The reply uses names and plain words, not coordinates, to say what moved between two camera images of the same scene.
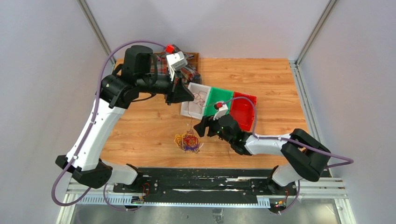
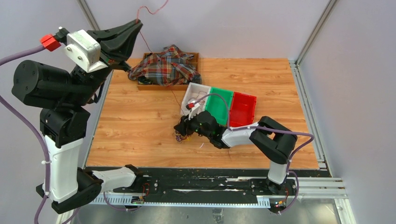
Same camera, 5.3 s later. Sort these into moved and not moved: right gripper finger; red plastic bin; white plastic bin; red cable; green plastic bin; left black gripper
Moved: red cable; left black gripper; right gripper finger
Not moved: white plastic bin; green plastic bin; red plastic bin
